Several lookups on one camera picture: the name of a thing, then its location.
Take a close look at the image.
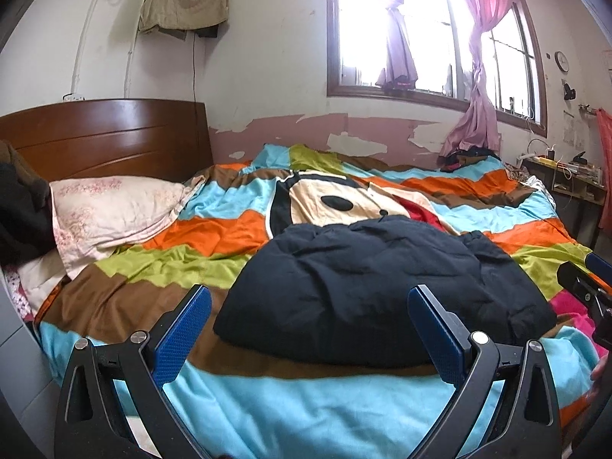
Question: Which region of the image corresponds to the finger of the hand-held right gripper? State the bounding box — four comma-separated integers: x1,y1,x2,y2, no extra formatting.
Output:
557,260,601,306
586,251,612,279

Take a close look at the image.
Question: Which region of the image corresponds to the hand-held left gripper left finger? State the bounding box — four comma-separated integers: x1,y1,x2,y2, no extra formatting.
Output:
55,284,212,459

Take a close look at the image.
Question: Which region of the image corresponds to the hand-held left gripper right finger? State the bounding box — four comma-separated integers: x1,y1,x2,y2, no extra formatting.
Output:
407,284,561,459

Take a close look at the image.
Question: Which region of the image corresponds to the dark navy padded jacket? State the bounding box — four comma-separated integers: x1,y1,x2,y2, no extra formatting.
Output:
213,215,558,369

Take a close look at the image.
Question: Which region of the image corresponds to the pile of dark clothes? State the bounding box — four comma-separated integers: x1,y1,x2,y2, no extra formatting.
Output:
440,147,500,173

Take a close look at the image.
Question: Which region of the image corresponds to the person's right hand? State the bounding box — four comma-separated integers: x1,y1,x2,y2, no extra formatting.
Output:
591,351,611,384

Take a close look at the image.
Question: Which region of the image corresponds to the wooden desk shelf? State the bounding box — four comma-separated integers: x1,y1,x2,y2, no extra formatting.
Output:
519,153,603,244

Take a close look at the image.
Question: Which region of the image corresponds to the pink checked cloth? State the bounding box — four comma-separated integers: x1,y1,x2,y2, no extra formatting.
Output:
595,107,612,235

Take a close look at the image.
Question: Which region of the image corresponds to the colourful striped quilt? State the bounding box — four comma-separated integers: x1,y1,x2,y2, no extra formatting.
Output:
36,142,601,459

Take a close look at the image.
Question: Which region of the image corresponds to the pink floral pillow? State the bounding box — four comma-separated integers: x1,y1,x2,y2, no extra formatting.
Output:
49,176,197,280

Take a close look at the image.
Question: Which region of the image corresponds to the long pink curtain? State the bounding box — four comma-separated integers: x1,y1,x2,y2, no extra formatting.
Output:
440,0,514,156

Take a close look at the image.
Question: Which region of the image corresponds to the dark clothing heap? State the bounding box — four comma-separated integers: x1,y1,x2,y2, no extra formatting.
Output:
0,140,58,266

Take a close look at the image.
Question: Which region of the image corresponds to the brown wooden headboard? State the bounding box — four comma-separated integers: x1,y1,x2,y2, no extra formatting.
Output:
0,98,213,185

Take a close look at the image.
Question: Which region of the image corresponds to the tied purple curtain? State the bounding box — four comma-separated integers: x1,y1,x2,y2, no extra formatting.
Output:
349,0,419,91

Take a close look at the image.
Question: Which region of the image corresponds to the white wall conduit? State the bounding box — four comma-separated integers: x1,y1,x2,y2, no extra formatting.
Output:
71,0,105,99
125,29,137,99

